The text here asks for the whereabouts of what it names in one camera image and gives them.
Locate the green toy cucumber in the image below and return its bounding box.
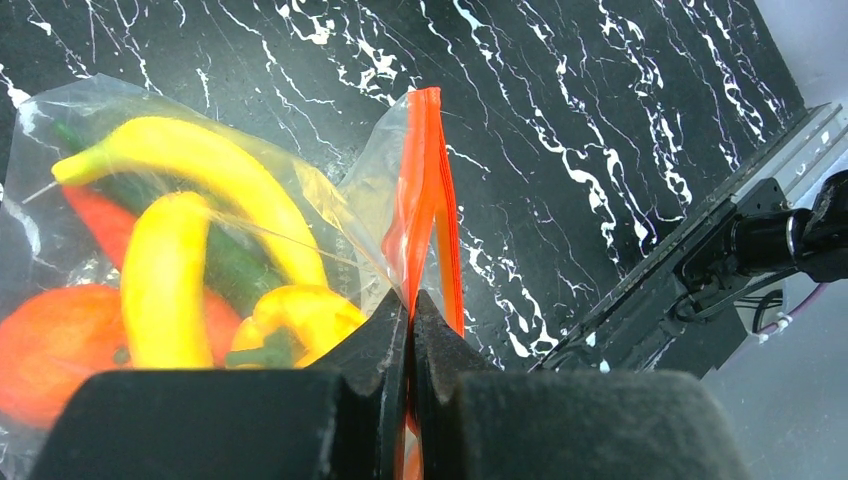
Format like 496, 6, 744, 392
52, 119, 286, 316

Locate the clear zip bag orange zipper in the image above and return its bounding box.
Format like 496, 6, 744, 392
1, 76, 465, 479

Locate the orange toy carrot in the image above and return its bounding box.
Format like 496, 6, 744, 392
61, 187, 136, 271

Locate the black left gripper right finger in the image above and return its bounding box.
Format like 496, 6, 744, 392
413, 293, 750, 479

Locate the yellow toy pepper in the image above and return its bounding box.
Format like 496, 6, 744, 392
225, 285, 366, 369

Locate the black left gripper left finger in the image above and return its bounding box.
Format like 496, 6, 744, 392
31, 292, 407, 479

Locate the orange toy fruit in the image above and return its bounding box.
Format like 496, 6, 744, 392
1, 284, 241, 429

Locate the yellow toy banana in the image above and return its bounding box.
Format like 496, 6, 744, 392
51, 116, 328, 287
120, 192, 214, 369

